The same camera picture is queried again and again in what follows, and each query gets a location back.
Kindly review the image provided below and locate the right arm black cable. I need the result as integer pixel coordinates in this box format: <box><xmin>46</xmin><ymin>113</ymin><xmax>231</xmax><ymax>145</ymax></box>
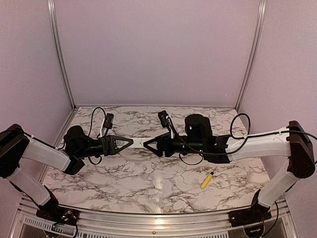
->
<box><xmin>230</xmin><ymin>113</ymin><xmax>251</xmax><ymax>139</ymax></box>

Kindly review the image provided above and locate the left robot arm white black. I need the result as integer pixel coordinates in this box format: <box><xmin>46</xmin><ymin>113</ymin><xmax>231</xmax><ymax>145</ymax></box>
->
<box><xmin>0</xmin><ymin>124</ymin><xmax>133</xmax><ymax>226</ymax></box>

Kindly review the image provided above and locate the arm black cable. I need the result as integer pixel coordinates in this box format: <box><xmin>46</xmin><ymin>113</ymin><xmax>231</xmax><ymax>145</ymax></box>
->
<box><xmin>89</xmin><ymin>107</ymin><xmax>107</xmax><ymax>136</ymax></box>
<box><xmin>230</xmin><ymin>113</ymin><xmax>251</xmax><ymax>139</ymax></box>

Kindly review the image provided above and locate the yellow handled screwdriver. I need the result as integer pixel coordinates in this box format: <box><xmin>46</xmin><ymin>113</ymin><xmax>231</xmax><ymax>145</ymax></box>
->
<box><xmin>200</xmin><ymin>167</ymin><xmax>217</xmax><ymax>189</ymax></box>

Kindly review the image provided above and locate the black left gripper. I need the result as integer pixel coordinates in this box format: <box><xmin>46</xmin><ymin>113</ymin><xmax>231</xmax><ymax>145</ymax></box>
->
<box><xmin>76</xmin><ymin>135</ymin><xmax>133</xmax><ymax>158</ymax></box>

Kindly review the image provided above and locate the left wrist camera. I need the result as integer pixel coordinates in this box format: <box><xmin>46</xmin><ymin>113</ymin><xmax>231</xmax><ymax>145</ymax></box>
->
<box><xmin>100</xmin><ymin>113</ymin><xmax>114</xmax><ymax>137</ymax></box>

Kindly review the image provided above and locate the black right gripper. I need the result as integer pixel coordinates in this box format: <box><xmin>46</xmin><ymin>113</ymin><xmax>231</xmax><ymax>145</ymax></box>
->
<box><xmin>144</xmin><ymin>131</ymin><xmax>205</xmax><ymax>157</ymax></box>

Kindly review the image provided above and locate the white remote control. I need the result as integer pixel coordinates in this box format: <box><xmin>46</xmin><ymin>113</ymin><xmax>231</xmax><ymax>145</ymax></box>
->
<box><xmin>129</xmin><ymin>137</ymin><xmax>153</xmax><ymax>149</ymax></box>

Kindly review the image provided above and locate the aluminium frame post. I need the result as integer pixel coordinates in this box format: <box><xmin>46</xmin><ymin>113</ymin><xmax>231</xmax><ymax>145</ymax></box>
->
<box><xmin>235</xmin><ymin>0</ymin><xmax>267</xmax><ymax>112</ymax></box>
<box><xmin>47</xmin><ymin>0</ymin><xmax>77</xmax><ymax>111</ymax></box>

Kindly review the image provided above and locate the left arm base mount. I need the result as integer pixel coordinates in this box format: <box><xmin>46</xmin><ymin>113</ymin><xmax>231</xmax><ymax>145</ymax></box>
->
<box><xmin>36</xmin><ymin>198</ymin><xmax>79</xmax><ymax>226</ymax></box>

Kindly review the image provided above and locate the right aluminium frame post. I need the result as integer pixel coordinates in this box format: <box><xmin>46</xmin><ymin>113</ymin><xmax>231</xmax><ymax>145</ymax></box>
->
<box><xmin>235</xmin><ymin>0</ymin><xmax>267</xmax><ymax>112</ymax></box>

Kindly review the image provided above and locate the left aluminium frame post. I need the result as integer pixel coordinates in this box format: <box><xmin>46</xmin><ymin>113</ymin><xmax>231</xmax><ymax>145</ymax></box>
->
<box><xmin>47</xmin><ymin>0</ymin><xmax>77</xmax><ymax>111</ymax></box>

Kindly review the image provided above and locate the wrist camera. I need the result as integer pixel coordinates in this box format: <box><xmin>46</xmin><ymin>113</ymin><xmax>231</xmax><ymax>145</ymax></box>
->
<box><xmin>100</xmin><ymin>113</ymin><xmax>114</xmax><ymax>137</ymax></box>
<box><xmin>158</xmin><ymin>110</ymin><xmax>175</xmax><ymax>139</ymax></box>

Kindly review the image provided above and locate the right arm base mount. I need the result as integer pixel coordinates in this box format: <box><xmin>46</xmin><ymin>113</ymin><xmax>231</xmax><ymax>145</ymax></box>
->
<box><xmin>228</xmin><ymin>189</ymin><xmax>272</xmax><ymax>227</ymax></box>

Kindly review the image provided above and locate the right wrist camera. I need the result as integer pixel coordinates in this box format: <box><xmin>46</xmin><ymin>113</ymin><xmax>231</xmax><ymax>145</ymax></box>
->
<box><xmin>158</xmin><ymin>110</ymin><xmax>175</xmax><ymax>139</ymax></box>

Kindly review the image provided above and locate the front aluminium rail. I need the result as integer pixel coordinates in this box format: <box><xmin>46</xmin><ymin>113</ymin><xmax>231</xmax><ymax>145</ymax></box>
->
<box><xmin>14</xmin><ymin>207</ymin><xmax>298</xmax><ymax>238</ymax></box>

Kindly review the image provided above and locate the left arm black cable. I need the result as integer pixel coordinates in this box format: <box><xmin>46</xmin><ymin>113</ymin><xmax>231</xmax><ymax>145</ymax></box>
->
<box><xmin>89</xmin><ymin>107</ymin><xmax>107</xmax><ymax>136</ymax></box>

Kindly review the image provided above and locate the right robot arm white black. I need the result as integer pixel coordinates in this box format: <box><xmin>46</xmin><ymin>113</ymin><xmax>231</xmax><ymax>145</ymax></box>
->
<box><xmin>143</xmin><ymin>111</ymin><xmax>316</xmax><ymax>222</ymax></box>

